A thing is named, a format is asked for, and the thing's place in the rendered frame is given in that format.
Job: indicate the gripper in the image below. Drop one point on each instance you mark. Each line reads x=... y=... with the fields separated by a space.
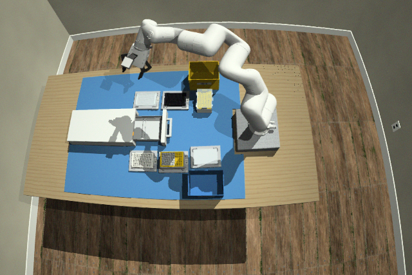
x=140 y=60

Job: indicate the dark blue open-top bin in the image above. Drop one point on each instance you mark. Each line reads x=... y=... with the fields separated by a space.
x=205 y=183

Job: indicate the blue bench mat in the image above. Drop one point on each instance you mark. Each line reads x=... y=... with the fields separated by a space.
x=104 y=170

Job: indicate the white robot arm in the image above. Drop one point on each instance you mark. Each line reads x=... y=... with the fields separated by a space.
x=258 y=105

